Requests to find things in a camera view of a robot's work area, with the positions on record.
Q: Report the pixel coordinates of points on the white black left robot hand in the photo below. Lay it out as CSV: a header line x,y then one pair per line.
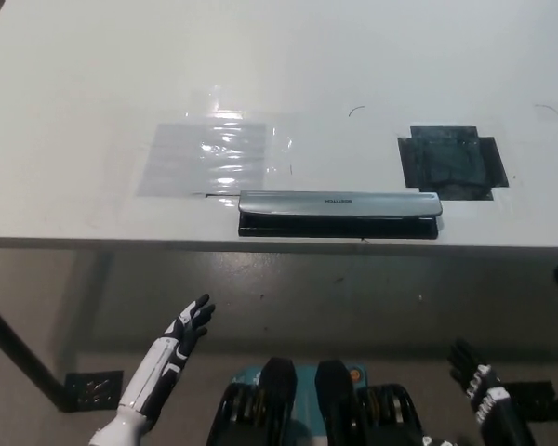
x,y
160,367

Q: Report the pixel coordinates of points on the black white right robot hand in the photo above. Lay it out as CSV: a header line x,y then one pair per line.
x,y
490,399

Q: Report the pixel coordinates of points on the black teal robot body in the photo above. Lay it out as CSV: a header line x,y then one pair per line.
x,y
316,409

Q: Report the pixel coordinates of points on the black table foot plate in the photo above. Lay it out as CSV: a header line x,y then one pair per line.
x,y
532,392
95,388

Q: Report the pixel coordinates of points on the clear plastic sheet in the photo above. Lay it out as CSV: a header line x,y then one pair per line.
x,y
207,155

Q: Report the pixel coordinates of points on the black tape patch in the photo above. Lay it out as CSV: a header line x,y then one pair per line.
x,y
451,160

